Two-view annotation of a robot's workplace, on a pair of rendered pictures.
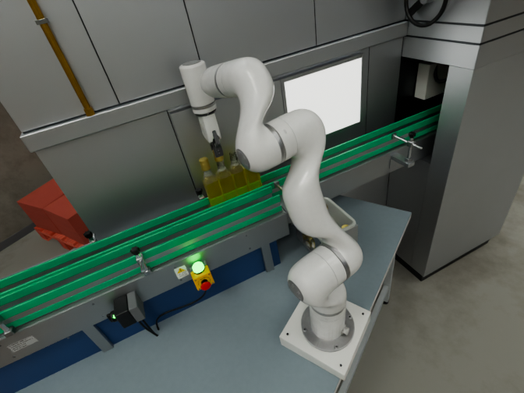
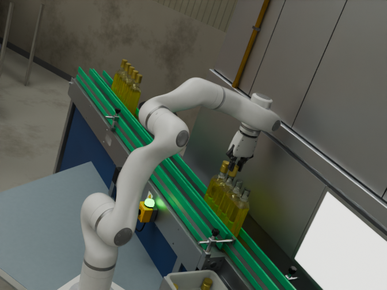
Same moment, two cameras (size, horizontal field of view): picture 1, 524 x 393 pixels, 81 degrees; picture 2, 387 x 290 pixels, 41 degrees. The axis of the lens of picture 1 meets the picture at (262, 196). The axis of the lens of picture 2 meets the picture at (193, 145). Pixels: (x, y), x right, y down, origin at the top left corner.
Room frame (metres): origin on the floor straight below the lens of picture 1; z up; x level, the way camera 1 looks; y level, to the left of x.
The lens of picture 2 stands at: (0.25, -1.67, 2.18)
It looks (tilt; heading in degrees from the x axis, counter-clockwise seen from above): 22 degrees down; 71
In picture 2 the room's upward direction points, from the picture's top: 20 degrees clockwise
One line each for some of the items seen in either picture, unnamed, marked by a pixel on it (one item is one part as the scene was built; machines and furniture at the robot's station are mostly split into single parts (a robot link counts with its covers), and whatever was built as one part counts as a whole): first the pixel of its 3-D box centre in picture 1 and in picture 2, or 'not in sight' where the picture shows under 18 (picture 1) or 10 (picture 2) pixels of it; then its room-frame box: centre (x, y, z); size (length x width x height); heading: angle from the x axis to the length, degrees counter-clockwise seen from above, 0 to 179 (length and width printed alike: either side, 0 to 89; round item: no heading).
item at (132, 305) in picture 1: (129, 309); (123, 178); (0.72, 0.56, 0.96); 0.08 x 0.08 x 0.08; 18
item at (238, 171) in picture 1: (240, 185); (227, 212); (1.08, 0.08, 1.16); 0.06 x 0.06 x 0.21; 19
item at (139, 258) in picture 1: (142, 265); not in sight; (0.77, 0.46, 1.11); 0.07 x 0.04 x 0.13; 18
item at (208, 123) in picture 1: (209, 123); (244, 142); (1.06, 0.13, 1.46); 0.10 x 0.07 x 0.11; 17
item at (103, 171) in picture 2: (99, 317); (131, 182); (0.80, 0.76, 0.84); 1.59 x 0.18 x 0.18; 108
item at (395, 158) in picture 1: (405, 152); not in sight; (1.20, -0.70, 1.07); 0.17 x 0.05 x 0.23; 18
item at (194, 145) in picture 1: (279, 118); (307, 220); (1.29, -0.15, 1.32); 0.90 x 0.03 x 0.34; 108
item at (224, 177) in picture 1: (228, 190); (219, 204); (1.06, 0.13, 1.16); 0.06 x 0.06 x 0.21; 17
